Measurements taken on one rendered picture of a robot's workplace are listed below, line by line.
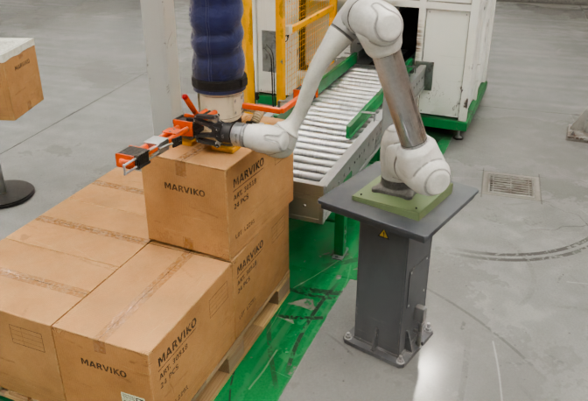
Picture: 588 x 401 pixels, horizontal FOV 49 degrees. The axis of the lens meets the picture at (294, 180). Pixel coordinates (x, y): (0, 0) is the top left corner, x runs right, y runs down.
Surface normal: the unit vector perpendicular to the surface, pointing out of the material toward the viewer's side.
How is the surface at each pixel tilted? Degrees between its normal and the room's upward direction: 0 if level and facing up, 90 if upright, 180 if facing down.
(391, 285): 90
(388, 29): 82
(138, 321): 0
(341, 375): 0
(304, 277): 0
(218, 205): 90
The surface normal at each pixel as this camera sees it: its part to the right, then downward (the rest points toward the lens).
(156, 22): -0.38, 0.40
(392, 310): -0.60, 0.35
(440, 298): 0.00, -0.90
